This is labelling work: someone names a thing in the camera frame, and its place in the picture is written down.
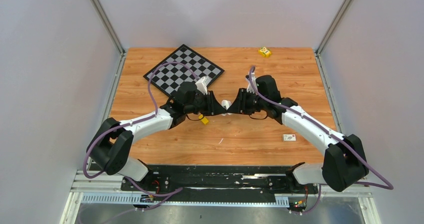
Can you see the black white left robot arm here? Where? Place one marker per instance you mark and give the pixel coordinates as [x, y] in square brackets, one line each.
[111, 145]

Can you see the yellow rectangular block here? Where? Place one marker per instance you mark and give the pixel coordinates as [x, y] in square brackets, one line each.
[203, 119]

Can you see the yellow printed small box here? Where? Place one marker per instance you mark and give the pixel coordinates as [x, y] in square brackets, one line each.
[265, 52]

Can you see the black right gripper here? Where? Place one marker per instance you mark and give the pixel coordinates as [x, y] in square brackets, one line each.
[239, 106]

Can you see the black white chessboard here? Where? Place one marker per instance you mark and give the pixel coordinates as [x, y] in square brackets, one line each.
[179, 67]

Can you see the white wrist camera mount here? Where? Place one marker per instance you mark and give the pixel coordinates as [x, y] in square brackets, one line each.
[251, 83]
[202, 84]

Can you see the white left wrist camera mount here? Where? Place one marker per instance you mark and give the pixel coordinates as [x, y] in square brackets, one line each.
[202, 84]

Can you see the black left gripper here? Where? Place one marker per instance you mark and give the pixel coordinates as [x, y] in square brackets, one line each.
[213, 108]

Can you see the white staple box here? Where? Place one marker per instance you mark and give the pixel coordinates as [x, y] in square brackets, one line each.
[289, 137]

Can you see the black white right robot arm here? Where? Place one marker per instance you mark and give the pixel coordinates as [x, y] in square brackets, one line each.
[343, 156]

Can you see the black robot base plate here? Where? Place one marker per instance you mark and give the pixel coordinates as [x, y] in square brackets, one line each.
[221, 184]

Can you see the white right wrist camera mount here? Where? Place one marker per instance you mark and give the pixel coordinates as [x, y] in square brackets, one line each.
[251, 83]

